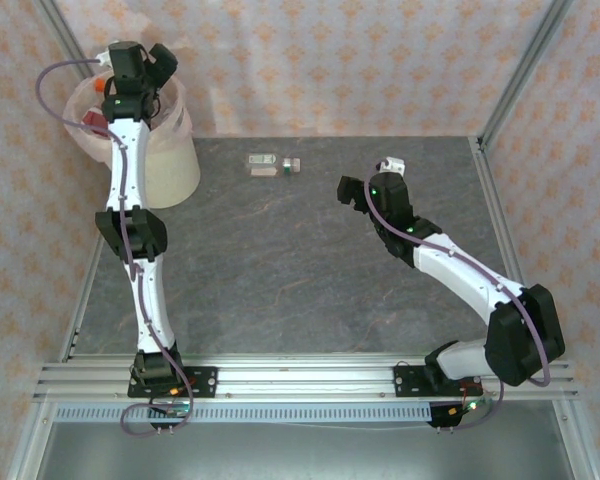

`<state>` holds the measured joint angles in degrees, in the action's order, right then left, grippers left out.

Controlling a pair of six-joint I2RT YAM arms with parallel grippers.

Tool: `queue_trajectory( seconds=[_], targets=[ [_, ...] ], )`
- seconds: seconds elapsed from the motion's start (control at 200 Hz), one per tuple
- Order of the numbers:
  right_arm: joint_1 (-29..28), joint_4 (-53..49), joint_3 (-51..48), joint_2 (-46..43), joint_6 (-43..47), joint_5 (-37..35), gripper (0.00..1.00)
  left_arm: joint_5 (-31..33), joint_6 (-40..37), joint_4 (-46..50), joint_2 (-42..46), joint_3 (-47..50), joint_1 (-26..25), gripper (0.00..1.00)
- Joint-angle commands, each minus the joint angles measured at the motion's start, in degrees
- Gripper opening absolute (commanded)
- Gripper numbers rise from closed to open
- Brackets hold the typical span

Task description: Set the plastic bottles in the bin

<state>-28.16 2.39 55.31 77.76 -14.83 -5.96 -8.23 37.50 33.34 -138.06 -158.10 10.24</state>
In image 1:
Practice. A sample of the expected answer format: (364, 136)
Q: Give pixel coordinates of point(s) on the pink translucent bin liner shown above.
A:
(177, 120)

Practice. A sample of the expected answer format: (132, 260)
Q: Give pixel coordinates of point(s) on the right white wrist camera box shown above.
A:
(393, 164)

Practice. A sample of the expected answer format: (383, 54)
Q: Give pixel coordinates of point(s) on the controller circuit board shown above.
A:
(472, 405)
(172, 410)

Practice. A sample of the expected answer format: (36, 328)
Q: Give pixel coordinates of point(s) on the right controller circuit board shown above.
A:
(472, 405)

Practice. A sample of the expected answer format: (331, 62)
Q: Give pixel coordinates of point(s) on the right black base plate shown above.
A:
(405, 382)

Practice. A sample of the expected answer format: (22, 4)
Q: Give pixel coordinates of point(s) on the orange label orange cap bottle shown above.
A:
(99, 85)

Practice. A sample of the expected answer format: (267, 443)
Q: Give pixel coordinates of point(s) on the aluminium frame post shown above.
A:
(55, 20)
(525, 75)

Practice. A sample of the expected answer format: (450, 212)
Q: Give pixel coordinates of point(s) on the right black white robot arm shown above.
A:
(465, 270)

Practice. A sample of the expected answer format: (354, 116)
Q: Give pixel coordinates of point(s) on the cream plastic bin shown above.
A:
(175, 172)

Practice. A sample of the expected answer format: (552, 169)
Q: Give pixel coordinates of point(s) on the right aluminium table rail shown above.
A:
(500, 210)

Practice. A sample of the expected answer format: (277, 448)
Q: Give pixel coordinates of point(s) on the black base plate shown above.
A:
(405, 382)
(205, 380)

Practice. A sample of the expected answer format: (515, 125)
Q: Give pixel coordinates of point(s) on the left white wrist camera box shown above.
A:
(103, 56)

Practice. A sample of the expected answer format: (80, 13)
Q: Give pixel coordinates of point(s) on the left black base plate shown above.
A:
(205, 380)

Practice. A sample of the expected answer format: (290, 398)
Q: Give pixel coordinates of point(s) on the left controller circuit board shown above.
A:
(172, 410)

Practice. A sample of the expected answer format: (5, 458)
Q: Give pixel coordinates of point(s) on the aluminium mounting rail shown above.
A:
(305, 375)

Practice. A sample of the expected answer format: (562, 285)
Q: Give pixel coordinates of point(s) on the grey metal lower shelf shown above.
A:
(300, 455)

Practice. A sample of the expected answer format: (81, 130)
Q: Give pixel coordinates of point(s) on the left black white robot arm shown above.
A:
(130, 170)

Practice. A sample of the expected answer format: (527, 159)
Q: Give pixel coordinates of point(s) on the clear flat bottle green collar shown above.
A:
(262, 160)

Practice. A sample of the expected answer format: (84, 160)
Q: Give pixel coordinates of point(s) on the right aluminium frame post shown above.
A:
(525, 75)

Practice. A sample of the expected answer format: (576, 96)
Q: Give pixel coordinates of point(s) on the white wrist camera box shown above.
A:
(103, 56)
(393, 164)

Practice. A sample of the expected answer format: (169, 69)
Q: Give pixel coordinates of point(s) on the left aluminium frame post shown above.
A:
(55, 20)

